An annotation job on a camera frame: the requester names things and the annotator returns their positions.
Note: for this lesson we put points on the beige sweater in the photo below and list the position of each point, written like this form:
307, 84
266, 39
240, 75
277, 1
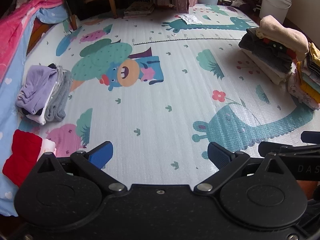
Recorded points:
280, 30

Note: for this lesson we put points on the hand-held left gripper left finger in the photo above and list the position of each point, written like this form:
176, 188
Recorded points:
101, 155

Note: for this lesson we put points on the blue blanket with hearts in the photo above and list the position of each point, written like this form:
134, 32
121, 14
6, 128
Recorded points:
7, 100

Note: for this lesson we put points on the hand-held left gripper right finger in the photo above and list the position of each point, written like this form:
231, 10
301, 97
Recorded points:
218, 156

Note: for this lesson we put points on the printed play mat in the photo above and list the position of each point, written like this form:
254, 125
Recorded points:
175, 105

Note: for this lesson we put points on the white bucket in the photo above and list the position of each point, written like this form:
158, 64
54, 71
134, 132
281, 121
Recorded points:
273, 5

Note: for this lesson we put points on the red folded garment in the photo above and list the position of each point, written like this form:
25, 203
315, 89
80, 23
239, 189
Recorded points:
20, 155

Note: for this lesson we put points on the sheet of paper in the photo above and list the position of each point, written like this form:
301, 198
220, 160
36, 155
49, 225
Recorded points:
190, 18

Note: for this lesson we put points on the wooden bed frame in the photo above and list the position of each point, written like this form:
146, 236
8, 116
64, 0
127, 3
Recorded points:
35, 35

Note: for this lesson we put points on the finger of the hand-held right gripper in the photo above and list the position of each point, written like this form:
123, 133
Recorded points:
311, 137
275, 147

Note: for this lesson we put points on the stack of colourful folded clothes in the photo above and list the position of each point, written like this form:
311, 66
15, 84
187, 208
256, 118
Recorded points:
308, 85

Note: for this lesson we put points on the purple folded garment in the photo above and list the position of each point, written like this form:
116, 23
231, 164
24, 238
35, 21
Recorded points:
35, 87

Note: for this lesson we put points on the crumpled pale cloth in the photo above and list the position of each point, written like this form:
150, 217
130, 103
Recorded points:
237, 1

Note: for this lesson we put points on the white floral folded garment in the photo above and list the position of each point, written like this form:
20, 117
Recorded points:
48, 145

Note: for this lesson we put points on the stack of magazines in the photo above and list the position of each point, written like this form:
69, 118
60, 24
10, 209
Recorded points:
138, 10

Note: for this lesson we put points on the wooden chair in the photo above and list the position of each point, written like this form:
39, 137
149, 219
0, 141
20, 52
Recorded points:
111, 2

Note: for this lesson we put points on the grey folded garment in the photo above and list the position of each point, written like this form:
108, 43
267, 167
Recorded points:
58, 100

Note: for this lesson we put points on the pink blanket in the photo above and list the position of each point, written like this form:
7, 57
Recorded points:
15, 30

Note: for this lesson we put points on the stack of grey folded clothes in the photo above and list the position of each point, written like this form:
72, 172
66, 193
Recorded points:
265, 55

